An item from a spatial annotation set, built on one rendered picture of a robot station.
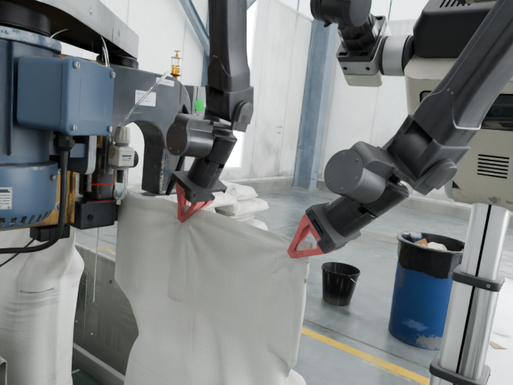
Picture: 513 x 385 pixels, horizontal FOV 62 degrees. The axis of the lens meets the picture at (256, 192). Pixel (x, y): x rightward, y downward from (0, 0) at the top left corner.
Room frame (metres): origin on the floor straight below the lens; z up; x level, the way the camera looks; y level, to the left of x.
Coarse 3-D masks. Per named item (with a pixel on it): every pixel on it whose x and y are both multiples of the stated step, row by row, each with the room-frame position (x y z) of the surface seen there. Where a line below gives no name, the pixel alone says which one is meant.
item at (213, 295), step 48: (144, 240) 0.84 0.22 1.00; (192, 240) 0.82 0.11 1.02; (240, 240) 0.72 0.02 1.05; (288, 240) 0.66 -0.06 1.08; (144, 288) 0.84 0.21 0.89; (192, 288) 0.81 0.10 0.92; (240, 288) 0.71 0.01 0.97; (288, 288) 0.66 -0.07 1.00; (144, 336) 0.79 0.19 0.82; (192, 336) 0.75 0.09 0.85; (240, 336) 0.70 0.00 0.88; (288, 336) 0.65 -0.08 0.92; (144, 384) 0.76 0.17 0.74; (192, 384) 0.69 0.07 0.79; (240, 384) 0.66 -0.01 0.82; (288, 384) 0.68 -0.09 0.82
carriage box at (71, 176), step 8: (64, 56) 0.79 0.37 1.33; (72, 56) 0.80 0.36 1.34; (72, 176) 0.80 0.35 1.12; (72, 184) 0.80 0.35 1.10; (56, 192) 0.78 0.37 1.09; (72, 192) 0.80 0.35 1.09; (56, 200) 0.78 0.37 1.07; (72, 200) 0.80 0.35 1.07; (56, 208) 0.78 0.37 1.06; (72, 208) 0.80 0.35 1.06; (48, 216) 0.77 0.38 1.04; (56, 216) 0.78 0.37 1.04; (72, 216) 0.80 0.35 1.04; (40, 224) 0.76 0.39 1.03; (48, 224) 0.77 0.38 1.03; (56, 224) 0.79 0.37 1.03
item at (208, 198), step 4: (208, 192) 0.79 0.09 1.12; (184, 196) 0.77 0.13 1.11; (188, 196) 0.77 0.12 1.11; (196, 196) 0.77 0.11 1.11; (200, 196) 0.78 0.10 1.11; (204, 196) 0.79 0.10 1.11; (208, 196) 0.80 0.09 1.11; (212, 196) 0.82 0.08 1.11; (184, 200) 0.84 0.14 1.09; (188, 200) 0.77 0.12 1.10; (192, 200) 0.77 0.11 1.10; (196, 200) 0.77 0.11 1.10; (200, 200) 0.78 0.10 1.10; (204, 200) 0.79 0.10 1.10; (208, 200) 0.81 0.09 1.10; (212, 200) 0.82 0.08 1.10; (184, 204) 0.84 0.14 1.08; (188, 204) 0.84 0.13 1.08; (204, 204) 0.81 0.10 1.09; (208, 204) 0.82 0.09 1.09; (200, 208) 0.82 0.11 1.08; (204, 208) 0.82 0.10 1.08
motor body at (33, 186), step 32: (0, 32) 0.51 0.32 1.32; (32, 32) 0.54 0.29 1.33; (0, 64) 0.52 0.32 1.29; (0, 96) 0.52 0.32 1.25; (0, 128) 0.52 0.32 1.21; (32, 128) 0.55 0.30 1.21; (0, 160) 0.52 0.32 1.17; (32, 160) 0.55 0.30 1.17; (0, 192) 0.51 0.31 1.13; (32, 192) 0.54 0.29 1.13; (0, 224) 0.52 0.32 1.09; (32, 224) 0.56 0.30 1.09
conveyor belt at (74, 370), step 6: (72, 366) 1.34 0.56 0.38; (72, 372) 1.31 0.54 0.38; (78, 372) 1.31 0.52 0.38; (78, 378) 1.28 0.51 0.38; (84, 378) 1.28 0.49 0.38; (90, 378) 1.28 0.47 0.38; (78, 384) 1.25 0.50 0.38; (84, 384) 1.25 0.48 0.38; (90, 384) 1.25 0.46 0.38; (96, 384) 1.26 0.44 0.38
